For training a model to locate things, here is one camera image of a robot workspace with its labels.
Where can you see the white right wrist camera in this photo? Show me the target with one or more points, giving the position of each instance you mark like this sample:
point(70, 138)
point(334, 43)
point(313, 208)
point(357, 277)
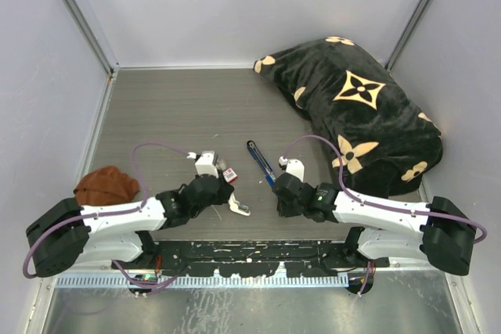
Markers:
point(292, 166)

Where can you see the red staple box sleeve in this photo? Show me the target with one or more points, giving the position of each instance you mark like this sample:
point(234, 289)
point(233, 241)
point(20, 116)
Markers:
point(229, 175)

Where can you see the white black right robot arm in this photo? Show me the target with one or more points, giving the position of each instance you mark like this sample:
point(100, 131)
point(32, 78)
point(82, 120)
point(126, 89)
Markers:
point(437, 232)

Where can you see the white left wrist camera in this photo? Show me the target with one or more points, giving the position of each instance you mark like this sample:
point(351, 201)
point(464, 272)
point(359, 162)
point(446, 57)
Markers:
point(205, 163)

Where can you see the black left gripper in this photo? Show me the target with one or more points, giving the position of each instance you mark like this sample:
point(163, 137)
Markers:
point(223, 191)

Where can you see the brown cloth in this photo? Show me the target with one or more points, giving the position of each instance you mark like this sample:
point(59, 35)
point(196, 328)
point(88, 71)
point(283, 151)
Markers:
point(106, 186)

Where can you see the black floral plush blanket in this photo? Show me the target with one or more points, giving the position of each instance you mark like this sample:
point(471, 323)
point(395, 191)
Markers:
point(385, 142)

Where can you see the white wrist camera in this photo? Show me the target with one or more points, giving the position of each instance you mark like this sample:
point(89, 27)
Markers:
point(292, 166)
point(205, 163)

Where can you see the white slotted cable duct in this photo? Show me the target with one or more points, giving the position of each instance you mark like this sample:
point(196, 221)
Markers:
point(278, 280)

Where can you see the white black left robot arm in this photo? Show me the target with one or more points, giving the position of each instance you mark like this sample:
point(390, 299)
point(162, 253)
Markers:
point(70, 234)

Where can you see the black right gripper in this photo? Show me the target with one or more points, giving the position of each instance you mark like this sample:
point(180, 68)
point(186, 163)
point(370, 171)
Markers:
point(284, 210)

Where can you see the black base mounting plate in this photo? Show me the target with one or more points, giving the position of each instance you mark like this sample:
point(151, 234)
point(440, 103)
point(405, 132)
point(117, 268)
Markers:
point(309, 258)

